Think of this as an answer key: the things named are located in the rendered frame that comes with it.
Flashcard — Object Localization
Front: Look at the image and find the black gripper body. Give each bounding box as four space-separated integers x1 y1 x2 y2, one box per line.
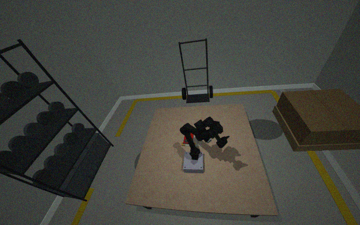
202 117 227 148

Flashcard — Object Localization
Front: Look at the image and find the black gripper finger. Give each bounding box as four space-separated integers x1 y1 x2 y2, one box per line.
219 136 230 146
206 118 220 127

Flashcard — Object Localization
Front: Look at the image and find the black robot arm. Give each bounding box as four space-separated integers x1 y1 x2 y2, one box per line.
180 120 223 160

